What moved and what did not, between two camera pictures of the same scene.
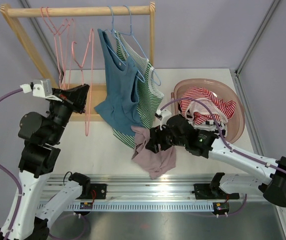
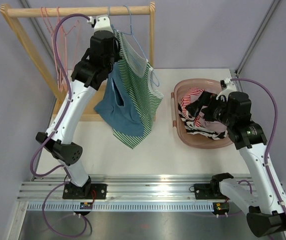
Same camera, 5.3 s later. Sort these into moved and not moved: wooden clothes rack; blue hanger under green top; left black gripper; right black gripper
Moved: right black gripper; left black gripper
Not moved: wooden clothes rack; blue hanger under green top
